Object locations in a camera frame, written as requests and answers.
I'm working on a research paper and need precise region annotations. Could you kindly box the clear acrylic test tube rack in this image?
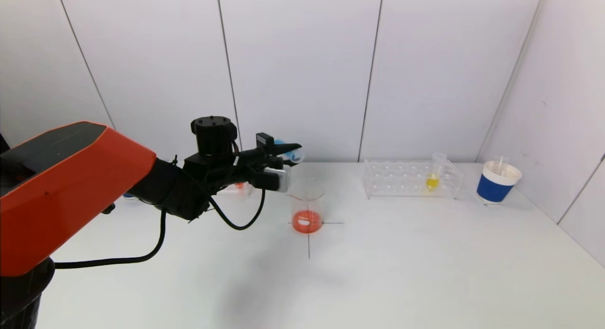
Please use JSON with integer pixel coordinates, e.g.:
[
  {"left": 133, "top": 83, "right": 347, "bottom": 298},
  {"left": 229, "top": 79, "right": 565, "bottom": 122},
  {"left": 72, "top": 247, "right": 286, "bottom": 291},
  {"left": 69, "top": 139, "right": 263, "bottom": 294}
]
[
  {"left": 363, "top": 160, "right": 463, "bottom": 200},
  {"left": 215, "top": 180, "right": 253, "bottom": 197}
]

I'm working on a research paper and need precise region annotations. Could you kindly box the clear glass beaker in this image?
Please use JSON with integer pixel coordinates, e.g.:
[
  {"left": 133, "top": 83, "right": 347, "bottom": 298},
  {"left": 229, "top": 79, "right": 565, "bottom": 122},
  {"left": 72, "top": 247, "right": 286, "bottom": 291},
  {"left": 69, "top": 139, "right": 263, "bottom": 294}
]
[{"left": 287, "top": 178, "right": 326, "bottom": 234}]

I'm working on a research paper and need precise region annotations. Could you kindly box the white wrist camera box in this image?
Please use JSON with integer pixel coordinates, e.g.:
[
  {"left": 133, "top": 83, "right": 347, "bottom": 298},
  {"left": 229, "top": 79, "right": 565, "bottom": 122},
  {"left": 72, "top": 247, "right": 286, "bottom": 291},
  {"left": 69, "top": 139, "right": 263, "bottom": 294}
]
[{"left": 265, "top": 167, "right": 290, "bottom": 193}]

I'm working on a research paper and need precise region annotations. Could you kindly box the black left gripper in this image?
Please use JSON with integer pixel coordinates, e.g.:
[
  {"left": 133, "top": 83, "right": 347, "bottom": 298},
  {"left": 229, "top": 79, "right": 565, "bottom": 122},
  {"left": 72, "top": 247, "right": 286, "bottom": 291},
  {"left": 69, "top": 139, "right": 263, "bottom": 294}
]
[{"left": 239, "top": 132, "right": 303, "bottom": 167}]

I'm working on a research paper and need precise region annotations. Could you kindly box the black looped camera cable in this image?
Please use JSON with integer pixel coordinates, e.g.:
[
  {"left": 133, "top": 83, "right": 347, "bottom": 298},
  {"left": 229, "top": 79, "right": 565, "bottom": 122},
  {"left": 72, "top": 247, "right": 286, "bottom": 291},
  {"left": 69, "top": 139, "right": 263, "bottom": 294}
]
[{"left": 208, "top": 187, "right": 266, "bottom": 231}]

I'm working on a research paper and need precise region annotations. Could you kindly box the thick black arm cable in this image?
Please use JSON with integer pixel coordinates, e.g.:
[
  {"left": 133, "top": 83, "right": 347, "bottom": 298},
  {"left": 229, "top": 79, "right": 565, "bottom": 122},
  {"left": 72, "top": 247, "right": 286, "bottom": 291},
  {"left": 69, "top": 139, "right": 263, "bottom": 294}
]
[{"left": 54, "top": 208, "right": 167, "bottom": 269}]

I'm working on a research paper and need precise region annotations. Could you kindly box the yellow pigment test tube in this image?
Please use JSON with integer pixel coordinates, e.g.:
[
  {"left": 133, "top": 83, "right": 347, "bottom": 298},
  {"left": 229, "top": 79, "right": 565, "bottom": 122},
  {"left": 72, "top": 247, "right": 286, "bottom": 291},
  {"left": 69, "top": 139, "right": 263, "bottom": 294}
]
[{"left": 425, "top": 153, "right": 448, "bottom": 192}]

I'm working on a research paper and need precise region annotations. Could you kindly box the blue pigment test tube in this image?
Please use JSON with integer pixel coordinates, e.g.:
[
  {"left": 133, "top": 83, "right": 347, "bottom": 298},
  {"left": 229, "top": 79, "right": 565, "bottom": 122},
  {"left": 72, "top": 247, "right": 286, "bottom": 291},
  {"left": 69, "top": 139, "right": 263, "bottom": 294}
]
[{"left": 274, "top": 139, "right": 306, "bottom": 165}]

